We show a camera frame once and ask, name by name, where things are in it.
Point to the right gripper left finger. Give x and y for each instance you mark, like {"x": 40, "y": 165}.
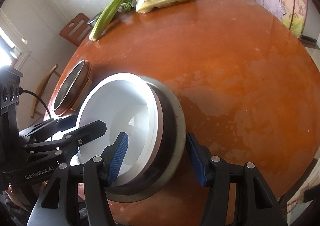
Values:
{"x": 58, "y": 202}

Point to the terracotta plastic plate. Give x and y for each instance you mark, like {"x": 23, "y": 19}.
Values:
{"x": 74, "y": 89}

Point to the large steel bowl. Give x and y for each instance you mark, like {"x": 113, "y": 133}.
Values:
{"x": 168, "y": 156}

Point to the curved wooden armchair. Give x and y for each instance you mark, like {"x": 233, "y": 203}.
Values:
{"x": 40, "y": 90}

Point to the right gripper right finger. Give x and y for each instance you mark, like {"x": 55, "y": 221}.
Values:
{"x": 255, "y": 203}

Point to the shallow steel pan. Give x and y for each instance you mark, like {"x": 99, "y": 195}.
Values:
{"x": 71, "y": 86}

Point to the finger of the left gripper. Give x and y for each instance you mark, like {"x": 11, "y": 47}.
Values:
{"x": 80, "y": 137}
{"x": 46, "y": 129}

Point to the yellow scalloped plate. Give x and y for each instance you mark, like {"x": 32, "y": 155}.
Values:
{"x": 82, "y": 95}

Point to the brown wooden chair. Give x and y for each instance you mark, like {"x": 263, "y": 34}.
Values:
{"x": 76, "y": 30}

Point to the small steel bowl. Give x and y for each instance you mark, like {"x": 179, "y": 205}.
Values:
{"x": 93, "y": 20}

